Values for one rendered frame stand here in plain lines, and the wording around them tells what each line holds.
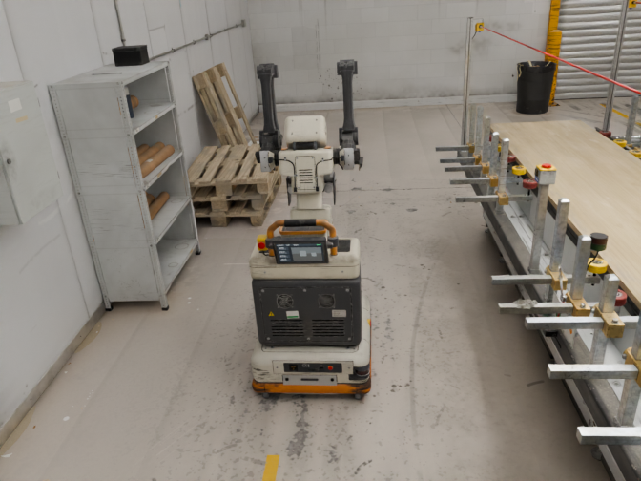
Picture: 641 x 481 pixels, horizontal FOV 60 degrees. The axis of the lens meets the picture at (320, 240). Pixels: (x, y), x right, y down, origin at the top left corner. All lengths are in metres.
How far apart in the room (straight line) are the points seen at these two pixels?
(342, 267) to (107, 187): 1.73
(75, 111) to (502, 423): 2.93
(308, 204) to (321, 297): 0.52
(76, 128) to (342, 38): 6.52
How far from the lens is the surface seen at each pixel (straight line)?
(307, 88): 9.75
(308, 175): 2.86
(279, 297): 2.79
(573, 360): 2.29
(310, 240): 2.53
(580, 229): 2.84
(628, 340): 2.46
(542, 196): 2.66
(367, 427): 2.91
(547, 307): 2.26
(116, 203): 3.77
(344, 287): 2.73
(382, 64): 9.66
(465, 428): 2.94
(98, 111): 3.62
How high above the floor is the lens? 2.02
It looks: 25 degrees down
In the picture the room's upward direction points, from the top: 4 degrees counter-clockwise
